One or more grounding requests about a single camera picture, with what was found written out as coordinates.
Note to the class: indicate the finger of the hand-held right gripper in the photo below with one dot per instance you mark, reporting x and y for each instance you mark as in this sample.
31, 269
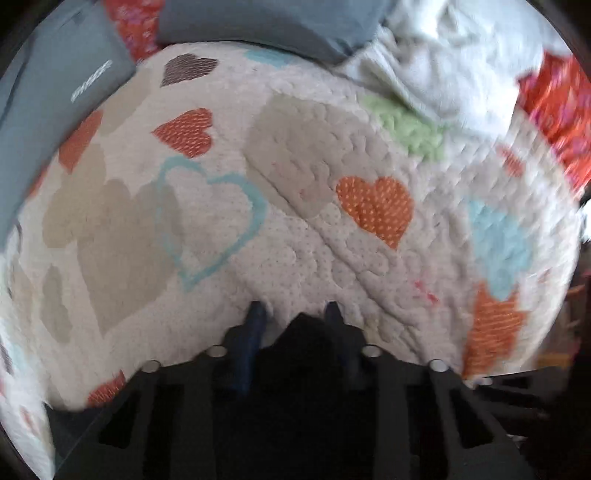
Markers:
512, 392

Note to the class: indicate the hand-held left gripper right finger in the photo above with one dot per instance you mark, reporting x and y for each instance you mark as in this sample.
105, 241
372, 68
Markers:
340, 334

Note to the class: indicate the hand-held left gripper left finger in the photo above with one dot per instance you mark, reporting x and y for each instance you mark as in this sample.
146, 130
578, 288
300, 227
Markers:
250, 344

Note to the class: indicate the black pants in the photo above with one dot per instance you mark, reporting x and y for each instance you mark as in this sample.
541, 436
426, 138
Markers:
300, 355

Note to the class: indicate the heart print quilt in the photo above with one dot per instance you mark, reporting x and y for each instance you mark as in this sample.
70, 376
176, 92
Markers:
277, 230

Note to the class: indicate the white blanket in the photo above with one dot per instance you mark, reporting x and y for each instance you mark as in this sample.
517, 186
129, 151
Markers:
452, 60

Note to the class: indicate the grey laptop bag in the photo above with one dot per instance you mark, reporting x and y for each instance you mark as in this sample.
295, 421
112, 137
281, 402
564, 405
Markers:
55, 92

